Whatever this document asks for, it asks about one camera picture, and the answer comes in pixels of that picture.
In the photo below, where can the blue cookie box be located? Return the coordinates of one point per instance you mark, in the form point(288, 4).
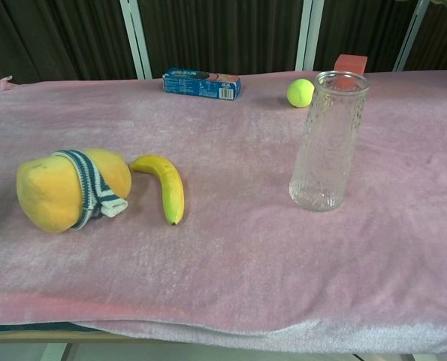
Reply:
point(197, 87)

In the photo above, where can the clear glass vase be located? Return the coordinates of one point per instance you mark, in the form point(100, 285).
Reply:
point(326, 150)

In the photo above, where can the white partition post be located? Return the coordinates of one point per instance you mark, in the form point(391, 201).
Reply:
point(138, 41)
point(307, 37)
point(411, 37)

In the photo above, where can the yellow banana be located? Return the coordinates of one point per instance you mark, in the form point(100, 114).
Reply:
point(172, 184)

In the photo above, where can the yellow-green tennis ball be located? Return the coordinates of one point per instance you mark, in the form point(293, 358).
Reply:
point(300, 93)

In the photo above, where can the red-orange block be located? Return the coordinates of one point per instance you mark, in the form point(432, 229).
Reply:
point(351, 63)

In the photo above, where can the yellow plush toy striped scarf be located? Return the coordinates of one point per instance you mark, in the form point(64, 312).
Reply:
point(50, 192)

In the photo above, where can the pink fleece table cloth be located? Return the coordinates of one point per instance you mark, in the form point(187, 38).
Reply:
point(227, 263)

